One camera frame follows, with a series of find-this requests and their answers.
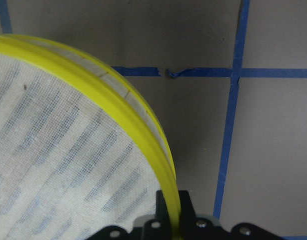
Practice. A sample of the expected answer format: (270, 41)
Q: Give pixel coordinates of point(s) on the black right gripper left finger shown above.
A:
(158, 227)

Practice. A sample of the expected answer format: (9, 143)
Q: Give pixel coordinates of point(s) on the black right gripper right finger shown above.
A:
(191, 225)

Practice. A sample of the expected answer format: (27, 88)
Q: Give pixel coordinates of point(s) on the yellow bamboo steamer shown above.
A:
(80, 148)

